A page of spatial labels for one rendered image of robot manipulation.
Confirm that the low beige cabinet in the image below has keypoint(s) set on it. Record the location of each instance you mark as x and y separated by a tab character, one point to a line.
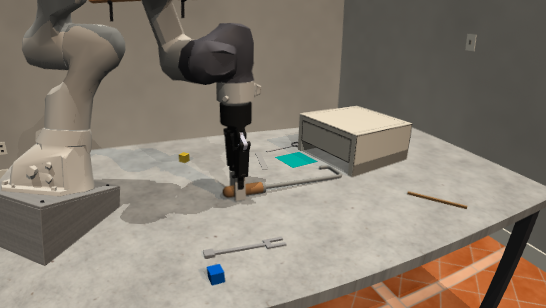
366	139

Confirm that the small blue cube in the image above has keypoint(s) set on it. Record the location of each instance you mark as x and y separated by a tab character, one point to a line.
215	274

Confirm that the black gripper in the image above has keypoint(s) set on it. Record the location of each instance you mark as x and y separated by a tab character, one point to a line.
236	118

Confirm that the steel hook with wooden handle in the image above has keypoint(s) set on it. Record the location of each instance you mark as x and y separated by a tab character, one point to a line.
260	187

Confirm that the teal square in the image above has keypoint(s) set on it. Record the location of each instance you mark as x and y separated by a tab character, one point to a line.
296	159

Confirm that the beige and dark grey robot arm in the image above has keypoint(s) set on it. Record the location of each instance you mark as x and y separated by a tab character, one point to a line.
60	163

